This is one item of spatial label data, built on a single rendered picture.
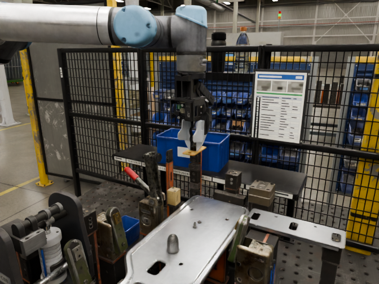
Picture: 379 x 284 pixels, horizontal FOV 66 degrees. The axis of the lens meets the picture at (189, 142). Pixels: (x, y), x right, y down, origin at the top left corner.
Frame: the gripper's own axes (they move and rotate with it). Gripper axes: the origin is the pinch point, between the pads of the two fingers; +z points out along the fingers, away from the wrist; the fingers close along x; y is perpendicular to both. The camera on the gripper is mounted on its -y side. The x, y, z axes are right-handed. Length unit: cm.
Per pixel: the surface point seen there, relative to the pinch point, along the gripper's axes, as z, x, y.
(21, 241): 10.7, -16.5, 42.0
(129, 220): 50, -45, -21
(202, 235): 26.6, 3.8, 2.4
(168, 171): 14.2, -14.9, -9.1
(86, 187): 129, -222, -147
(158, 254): 26.6, -2.5, 15.8
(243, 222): 15.7, 17.5, 6.9
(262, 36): -58, -157, -626
